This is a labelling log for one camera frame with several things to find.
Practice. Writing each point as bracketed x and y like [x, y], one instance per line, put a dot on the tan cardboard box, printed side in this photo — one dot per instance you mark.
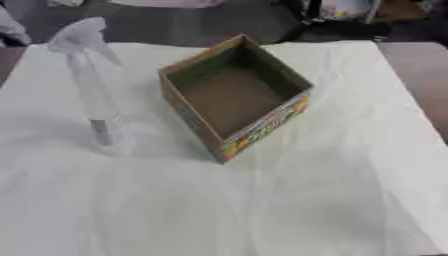
[233, 96]

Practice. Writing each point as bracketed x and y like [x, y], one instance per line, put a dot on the clear plastic spray bottle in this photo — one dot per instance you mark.
[93, 83]

